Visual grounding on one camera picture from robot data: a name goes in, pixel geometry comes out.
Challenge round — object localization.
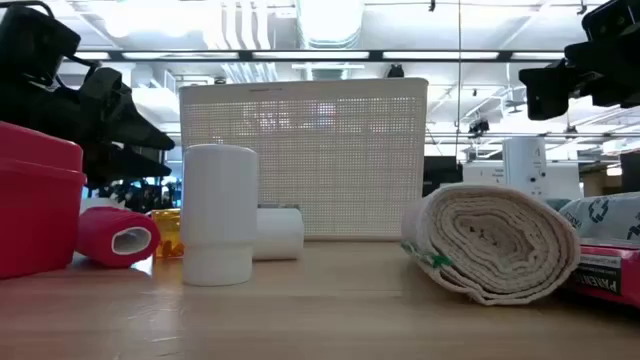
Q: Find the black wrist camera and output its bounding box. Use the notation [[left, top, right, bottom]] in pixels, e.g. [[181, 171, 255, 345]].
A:
[[581, 0, 640, 44], [0, 4, 82, 86]]

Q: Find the red plastic container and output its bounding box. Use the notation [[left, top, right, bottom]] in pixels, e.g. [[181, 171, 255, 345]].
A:
[[0, 119, 88, 280]]

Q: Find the beige elastic bandage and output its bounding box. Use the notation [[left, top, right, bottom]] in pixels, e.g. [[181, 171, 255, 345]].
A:
[[399, 182, 583, 307]]

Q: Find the overhead black frame bar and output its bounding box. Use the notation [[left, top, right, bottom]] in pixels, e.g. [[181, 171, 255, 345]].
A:
[[64, 48, 569, 64]]

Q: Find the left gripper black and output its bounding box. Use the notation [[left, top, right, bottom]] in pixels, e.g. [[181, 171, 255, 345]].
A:
[[0, 67, 176, 189]]

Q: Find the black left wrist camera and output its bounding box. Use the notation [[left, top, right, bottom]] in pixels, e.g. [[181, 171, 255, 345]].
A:
[[0, 4, 82, 86]]

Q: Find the red bandage roll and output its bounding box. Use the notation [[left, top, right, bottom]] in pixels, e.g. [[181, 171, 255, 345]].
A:
[[75, 206, 162, 269]]

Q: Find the white background kiosk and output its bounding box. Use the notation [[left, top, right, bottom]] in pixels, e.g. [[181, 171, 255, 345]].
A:
[[501, 136, 549, 202]]

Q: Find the thin vertical cable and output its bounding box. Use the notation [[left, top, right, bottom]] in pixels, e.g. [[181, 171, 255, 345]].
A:
[[456, 0, 463, 161]]

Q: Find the white pack with teal crosses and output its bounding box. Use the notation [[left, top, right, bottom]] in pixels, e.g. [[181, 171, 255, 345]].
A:
[[557, 191, 640, 247]]

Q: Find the black background monitor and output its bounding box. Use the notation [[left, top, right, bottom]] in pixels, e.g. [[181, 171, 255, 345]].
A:
[[422, 155, 464, 198]]

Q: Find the white gauze roll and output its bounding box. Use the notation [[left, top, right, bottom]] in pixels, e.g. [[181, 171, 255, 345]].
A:
[[251, 206, 306, 263]]

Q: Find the orange pill bottle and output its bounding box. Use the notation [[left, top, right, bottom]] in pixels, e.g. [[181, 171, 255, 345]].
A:
[[150, 208, 186, 260]]

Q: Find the brown wooden cabinet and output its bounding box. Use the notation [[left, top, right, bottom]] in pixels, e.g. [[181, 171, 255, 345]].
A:
[[579, 162, 622, 199]]

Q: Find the silver ceiling duct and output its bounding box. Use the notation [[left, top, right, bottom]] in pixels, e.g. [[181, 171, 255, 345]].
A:
[[294, 0, 367, 51]]

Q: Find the white perforated plastic basket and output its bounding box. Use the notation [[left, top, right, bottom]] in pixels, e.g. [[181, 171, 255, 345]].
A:
[[178, 77, 430, 242]]

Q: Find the pink box with black label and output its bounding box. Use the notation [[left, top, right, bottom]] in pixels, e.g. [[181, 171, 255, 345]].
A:
[[563, 238, 640, 309]]

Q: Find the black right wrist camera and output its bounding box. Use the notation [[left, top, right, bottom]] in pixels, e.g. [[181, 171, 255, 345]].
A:
[[581, 0, 640, 44]]

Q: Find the white plastic bottle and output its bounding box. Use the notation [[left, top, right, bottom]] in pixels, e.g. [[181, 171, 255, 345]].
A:
[[180, 143, 260, 288]]

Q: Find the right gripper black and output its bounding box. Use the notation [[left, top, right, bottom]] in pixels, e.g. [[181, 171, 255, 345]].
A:
[[518, 29, 640, 122]]

